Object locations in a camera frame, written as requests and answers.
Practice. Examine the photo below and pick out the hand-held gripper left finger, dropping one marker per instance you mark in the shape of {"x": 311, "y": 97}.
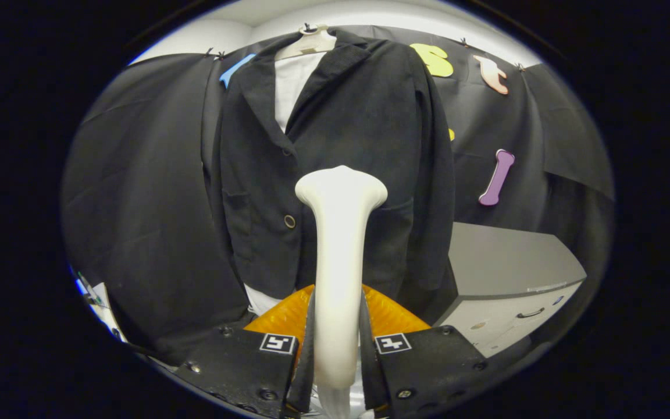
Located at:
{"x": 306, "y": 378}

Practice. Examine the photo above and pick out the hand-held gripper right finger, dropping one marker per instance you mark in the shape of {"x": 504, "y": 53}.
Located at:
{"x": 370, "y": 378}

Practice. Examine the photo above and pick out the black suit jacket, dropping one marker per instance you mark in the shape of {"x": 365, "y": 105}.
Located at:
{"x": 358, "y": 116}

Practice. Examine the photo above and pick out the white clothes hanger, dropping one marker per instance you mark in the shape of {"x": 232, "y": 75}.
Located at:
{"x": 312, "y": 43}

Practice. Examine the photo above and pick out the beige cabinet with grey top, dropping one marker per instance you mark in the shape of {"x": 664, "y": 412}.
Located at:
{"x": 503, "y": 256}

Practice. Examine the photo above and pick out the white paper sheet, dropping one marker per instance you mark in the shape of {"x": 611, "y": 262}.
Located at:
{"x": 105, "y": 308}

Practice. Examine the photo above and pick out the blue lit screen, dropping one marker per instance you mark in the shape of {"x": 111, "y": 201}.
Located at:
{"x": 81, "y": 285}

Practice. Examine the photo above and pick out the black backdrop cloth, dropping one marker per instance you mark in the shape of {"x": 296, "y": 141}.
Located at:
{"x": 149, "y": 174}

